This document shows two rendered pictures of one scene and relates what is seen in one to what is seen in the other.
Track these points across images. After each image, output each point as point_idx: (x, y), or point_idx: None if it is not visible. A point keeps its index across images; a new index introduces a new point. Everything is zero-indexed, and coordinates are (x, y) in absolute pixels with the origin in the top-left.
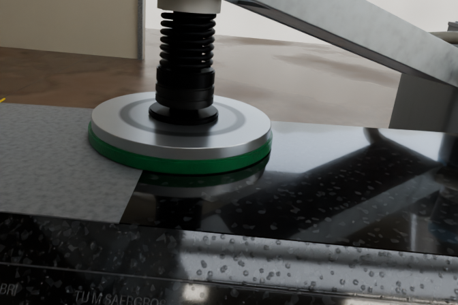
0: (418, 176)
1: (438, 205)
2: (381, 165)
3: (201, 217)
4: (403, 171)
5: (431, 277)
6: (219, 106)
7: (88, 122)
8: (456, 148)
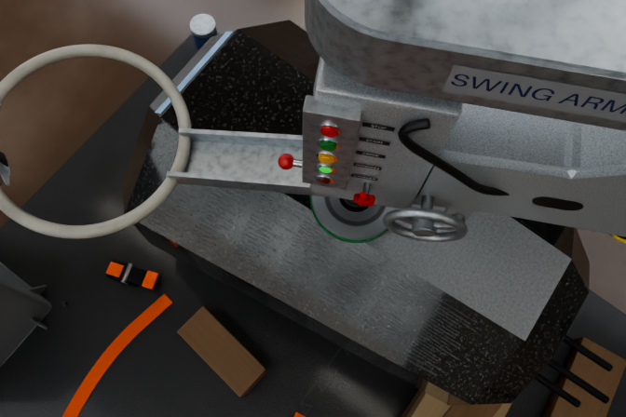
0: (283, 121)
1: (301, 105)
2: (289, 134)
3: None
4: (285, 127)
5: None
6: (331, 200)
7: (392, 233)
8: (227, 130)
